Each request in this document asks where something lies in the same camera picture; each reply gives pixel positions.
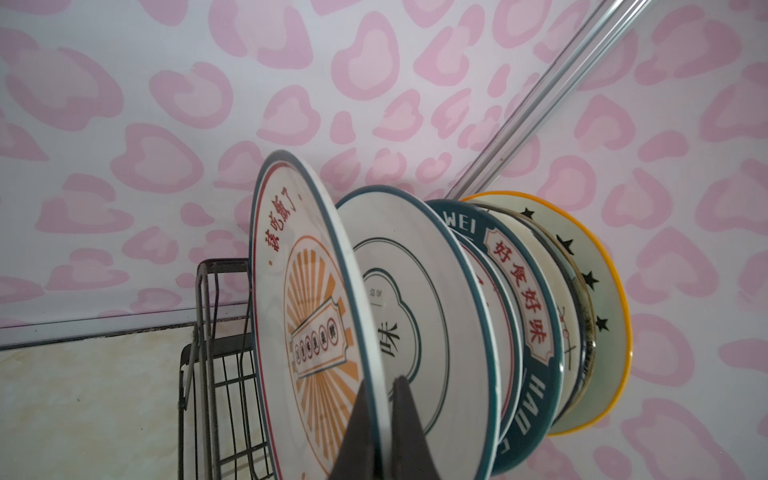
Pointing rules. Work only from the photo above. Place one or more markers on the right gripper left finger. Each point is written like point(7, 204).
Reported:
point(356, 457)

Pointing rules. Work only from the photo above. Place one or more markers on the large orange sunburst plate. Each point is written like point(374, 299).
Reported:
point(313, 327)

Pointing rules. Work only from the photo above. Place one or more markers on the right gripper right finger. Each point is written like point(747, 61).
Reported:
point(410, 457)

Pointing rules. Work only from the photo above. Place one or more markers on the white plate grey cloud outline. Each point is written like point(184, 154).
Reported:
point(431, 323)

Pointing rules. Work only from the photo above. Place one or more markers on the green rim lettered plate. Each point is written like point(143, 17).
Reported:
point(542, 352)

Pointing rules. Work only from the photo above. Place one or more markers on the black wire dish rack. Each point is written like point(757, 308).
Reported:
point(220, 431)

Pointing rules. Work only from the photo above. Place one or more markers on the star and cat plate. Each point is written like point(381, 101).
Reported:
point(610, 308)

